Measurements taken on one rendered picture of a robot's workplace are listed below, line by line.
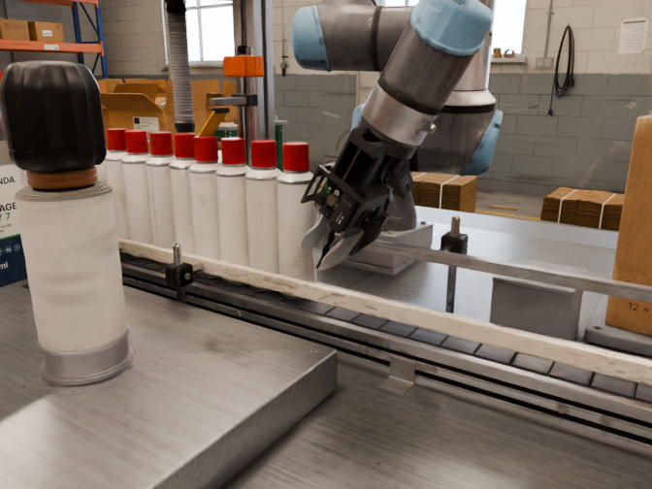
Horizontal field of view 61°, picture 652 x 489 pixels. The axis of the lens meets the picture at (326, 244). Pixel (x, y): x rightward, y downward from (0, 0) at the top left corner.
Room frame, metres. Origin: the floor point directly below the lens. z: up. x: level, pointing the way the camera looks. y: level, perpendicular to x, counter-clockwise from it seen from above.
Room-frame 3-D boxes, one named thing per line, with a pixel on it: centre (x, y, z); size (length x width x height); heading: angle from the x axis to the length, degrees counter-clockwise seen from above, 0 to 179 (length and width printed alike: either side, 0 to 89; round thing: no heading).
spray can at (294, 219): (0.71, 0.04, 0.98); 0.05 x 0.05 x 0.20
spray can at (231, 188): (0.77, 0.13, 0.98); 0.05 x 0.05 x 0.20
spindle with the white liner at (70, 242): (0.52, 0.25, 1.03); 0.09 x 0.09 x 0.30
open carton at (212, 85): (5.18, 0.95, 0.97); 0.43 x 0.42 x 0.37; 143
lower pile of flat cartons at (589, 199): (4.61, -2.23, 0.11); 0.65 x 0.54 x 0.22; 54
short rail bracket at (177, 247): (0.72, 0.20, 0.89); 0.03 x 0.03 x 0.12; 57
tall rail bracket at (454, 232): (0.68, -0.16, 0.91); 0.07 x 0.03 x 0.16; 147
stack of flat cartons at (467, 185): (4.85, -0.96, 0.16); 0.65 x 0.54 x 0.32; 61
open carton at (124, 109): (2.62, 0.76, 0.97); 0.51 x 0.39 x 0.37; 152
